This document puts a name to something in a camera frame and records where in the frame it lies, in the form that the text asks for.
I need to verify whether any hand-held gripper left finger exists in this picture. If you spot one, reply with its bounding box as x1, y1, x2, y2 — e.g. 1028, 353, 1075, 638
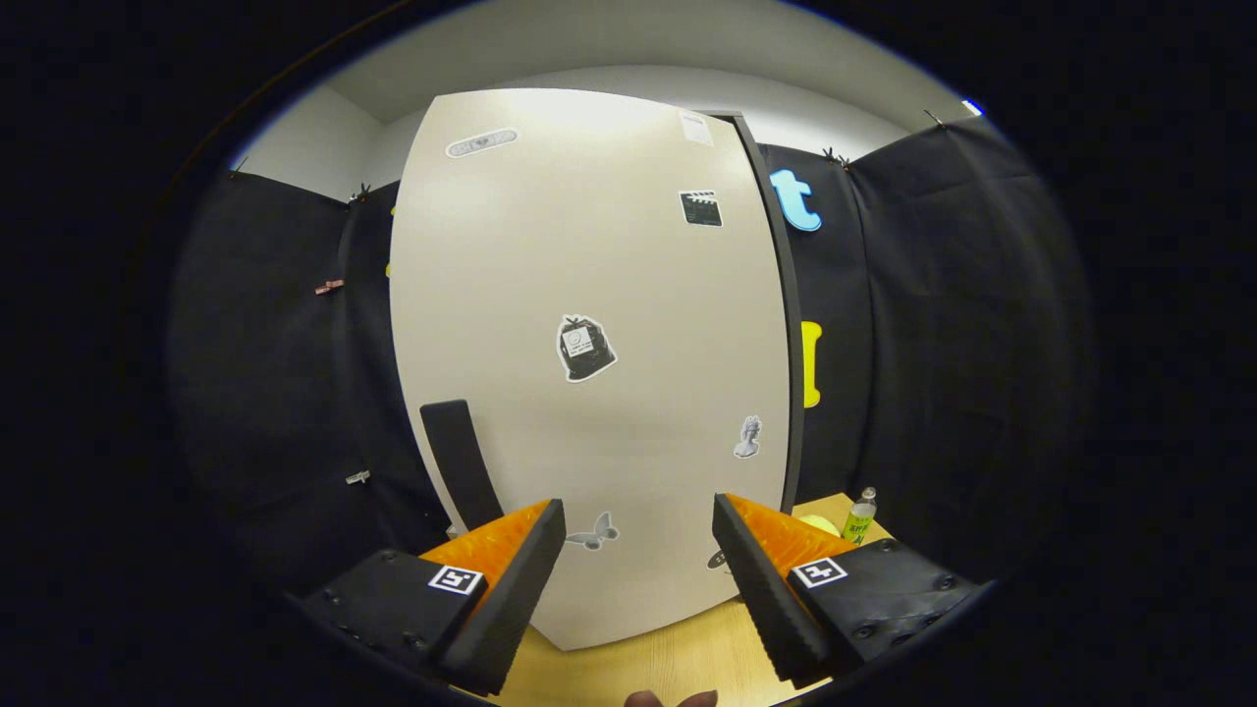
300, 499, 568, 696

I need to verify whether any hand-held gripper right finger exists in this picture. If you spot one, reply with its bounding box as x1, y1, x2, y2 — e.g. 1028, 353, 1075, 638
712, 493, 986, 688

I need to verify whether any black cabinet door handle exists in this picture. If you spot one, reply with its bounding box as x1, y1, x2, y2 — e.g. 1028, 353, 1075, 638
420, 400, 505, 531

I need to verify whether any beige shoe cabinet door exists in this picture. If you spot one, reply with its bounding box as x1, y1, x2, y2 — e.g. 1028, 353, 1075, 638
390, 88, 794, 652

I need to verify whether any grey shoe cabinet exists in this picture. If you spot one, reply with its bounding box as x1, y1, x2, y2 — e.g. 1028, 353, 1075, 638
722, 111, 808, 514

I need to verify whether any green label plastic bottle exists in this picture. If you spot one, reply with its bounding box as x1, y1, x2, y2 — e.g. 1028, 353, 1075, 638
843, 488, 878, 547

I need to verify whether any black backdrop cloth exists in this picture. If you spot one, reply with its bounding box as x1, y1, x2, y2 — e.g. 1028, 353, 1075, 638
167, 113, 1096, 595

